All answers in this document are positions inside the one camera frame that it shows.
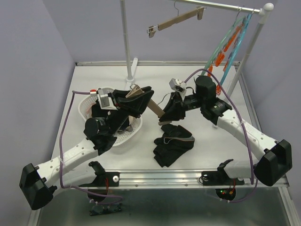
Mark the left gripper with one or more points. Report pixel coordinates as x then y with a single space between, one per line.
134 106

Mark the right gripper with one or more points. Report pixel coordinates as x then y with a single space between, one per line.
173 110

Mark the wooden clip hanger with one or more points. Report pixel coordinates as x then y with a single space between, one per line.
196 12
150 103

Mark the grey striped underwear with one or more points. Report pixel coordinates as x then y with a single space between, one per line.
124 130

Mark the black shorts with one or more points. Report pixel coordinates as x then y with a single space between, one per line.
98 112
175 141

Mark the blue plastic clip hanger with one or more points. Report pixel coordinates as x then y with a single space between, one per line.
235 47

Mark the green plastic clip hanger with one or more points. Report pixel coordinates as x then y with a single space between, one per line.
218 54

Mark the white underwear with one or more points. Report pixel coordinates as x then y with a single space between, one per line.
88 112

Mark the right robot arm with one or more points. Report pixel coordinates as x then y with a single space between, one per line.
273 158

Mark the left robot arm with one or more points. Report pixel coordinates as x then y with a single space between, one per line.
40 183

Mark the white perforated plastic basket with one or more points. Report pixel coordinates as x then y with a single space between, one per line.
89 103

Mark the black eyeglasses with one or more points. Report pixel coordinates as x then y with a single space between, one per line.
105 210

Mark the metal clothes rack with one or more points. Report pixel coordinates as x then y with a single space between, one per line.
264 13

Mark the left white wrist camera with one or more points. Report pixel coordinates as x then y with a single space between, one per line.
104 98

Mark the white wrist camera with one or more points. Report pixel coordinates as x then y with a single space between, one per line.
104 98
178 86

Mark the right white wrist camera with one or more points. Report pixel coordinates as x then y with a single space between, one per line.
178 86

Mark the aluminium mounting rail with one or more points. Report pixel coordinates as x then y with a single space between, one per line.
156 179

